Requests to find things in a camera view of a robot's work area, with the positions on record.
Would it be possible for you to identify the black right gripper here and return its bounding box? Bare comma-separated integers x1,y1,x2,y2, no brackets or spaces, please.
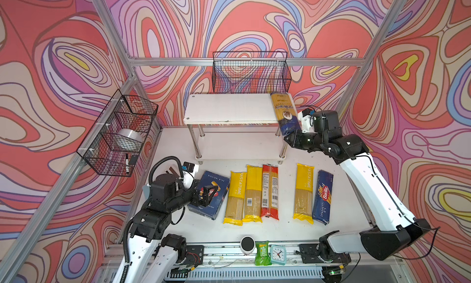
283,128,326,151

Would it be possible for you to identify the blue Barilla rigatoni box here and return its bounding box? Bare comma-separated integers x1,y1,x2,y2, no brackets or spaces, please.
188,171,230,220

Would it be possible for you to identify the blue Ankara spaghetti bag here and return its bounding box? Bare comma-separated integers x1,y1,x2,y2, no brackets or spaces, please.
271,93,301,136

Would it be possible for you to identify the yellow Pastatime spaghetti bag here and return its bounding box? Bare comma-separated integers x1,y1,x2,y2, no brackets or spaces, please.
223,172,247,226
293,163,315,224

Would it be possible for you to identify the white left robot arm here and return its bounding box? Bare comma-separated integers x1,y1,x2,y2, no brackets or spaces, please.
114,156,218,283

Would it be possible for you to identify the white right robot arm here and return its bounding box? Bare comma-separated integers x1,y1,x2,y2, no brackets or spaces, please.
278,108,432,262

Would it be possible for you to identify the white two-tier shelf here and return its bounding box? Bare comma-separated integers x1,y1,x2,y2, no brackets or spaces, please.
184,94,288,165

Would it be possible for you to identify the yellow spaghetti bag with barcode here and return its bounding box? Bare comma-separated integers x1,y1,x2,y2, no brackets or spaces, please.
242,165,262,223

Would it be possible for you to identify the red spaghetti bag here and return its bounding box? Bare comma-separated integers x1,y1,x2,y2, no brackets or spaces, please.
261,165,279,220

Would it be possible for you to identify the round black white speaker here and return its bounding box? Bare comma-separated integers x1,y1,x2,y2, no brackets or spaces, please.
239,236,256,256

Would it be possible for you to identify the blue Barilla spaghetti box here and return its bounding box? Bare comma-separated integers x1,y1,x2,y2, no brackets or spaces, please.
312,170,334,225

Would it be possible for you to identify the green snack bag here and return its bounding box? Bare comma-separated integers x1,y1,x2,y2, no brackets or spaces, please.
255,241,272,267

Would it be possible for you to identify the teal alarm clock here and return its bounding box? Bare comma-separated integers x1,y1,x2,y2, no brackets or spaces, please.
270,244,287,265

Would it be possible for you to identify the white tape roll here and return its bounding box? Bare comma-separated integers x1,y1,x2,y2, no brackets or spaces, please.
115,128,144,152

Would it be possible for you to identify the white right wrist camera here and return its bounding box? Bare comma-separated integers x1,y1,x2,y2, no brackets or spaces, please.
298,110,314,133

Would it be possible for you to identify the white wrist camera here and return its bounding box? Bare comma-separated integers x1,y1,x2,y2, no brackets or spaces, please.
182,162,199,189
298,110,314,133

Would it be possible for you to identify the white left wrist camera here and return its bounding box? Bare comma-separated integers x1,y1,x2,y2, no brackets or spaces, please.
182,162,199,189

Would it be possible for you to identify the black wire basket back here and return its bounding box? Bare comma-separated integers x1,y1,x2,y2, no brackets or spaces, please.
212,50,292,94

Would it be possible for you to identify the black wire basket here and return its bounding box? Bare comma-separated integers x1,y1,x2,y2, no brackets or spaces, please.
77,90,158,177
212,50,292,94

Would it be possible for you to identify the black wire basket left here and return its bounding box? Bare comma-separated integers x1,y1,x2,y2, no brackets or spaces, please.
77,90,158,177

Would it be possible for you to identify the aluminium frame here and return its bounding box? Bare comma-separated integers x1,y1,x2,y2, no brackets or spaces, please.
0,0,417,283

